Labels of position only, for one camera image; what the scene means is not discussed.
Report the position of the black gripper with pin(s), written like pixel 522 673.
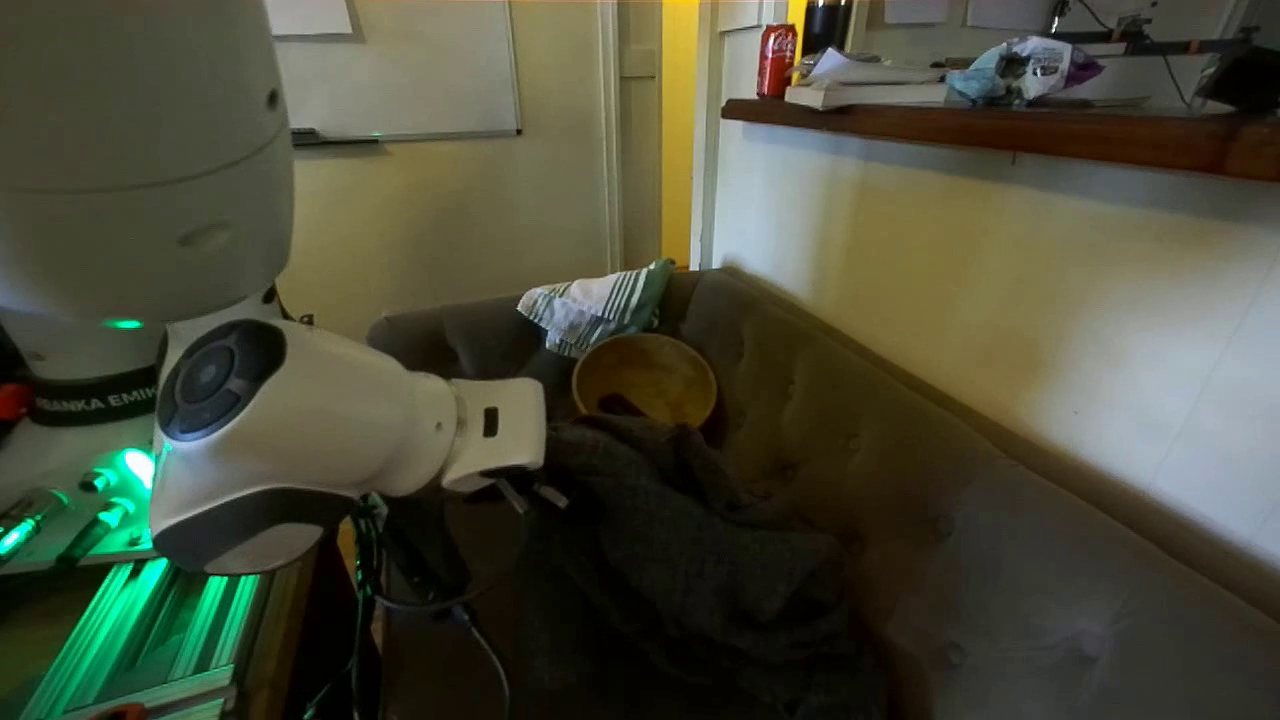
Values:
pixel 570 426

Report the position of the dark whiteboard marker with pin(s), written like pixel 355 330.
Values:
pixel 332 138

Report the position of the dark glass bottle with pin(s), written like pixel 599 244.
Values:
pixel 824 26

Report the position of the magazine on counter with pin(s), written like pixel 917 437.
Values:
pixel 867 95

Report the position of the dark grey knitted blanket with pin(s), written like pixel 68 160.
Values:
pixel 683 573

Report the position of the white whiteboard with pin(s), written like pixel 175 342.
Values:
pixel 427 66

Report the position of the round wooden bowl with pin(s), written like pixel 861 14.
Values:
pixel 652 365

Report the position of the aluminium robot mounting table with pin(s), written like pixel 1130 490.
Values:
pixel 145 643

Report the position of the grey tufted sofa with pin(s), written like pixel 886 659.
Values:
pixel 1041 561

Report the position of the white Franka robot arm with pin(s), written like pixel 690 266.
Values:
pixel 145 200

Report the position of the white green striped towel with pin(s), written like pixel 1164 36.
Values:
pixel 601 304

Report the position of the dark wooden counter shelf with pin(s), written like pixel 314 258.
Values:
pixel 1014 128

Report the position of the black bar-shaped object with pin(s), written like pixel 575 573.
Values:
pixel 617 405

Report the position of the white paper sheet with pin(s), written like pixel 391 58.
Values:
pixel 305 19

